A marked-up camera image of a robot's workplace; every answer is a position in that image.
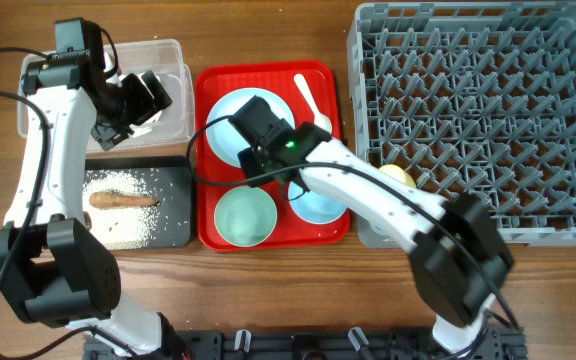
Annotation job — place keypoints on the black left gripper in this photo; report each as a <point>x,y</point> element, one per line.
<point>145,106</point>

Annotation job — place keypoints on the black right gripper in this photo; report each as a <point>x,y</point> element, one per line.
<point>249,161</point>

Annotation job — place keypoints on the white plastic spoon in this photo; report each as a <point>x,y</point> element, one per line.
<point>319,119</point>

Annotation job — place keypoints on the mint green bowl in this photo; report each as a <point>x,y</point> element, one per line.
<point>245,216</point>

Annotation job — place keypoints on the light blue bowl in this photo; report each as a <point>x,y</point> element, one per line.
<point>312,207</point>

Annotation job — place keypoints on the brown bread stick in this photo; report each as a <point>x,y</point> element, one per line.
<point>111,200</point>

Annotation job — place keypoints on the yellow plastic cup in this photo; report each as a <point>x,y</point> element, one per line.
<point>398,174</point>

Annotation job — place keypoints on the white napkin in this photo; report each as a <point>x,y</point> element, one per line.
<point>146,127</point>

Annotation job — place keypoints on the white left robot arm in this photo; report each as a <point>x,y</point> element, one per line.
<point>53,270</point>

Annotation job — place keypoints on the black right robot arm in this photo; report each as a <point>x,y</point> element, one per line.
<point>457,256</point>

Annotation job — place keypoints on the clear plastic waste bin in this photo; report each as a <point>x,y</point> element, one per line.
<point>163,58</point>

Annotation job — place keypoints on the black waste tray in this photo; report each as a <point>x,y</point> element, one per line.
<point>173,200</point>

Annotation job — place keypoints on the grey plastic dishwasher rack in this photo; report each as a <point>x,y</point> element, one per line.
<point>475,98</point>

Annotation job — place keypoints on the red plastic tray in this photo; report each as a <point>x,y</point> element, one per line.
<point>278,77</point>

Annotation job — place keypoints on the light blue plate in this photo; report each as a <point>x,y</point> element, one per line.
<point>223,138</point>

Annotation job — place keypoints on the pile of white rice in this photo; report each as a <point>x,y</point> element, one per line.
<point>123,220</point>

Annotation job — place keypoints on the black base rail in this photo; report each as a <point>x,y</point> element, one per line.
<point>497,343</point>

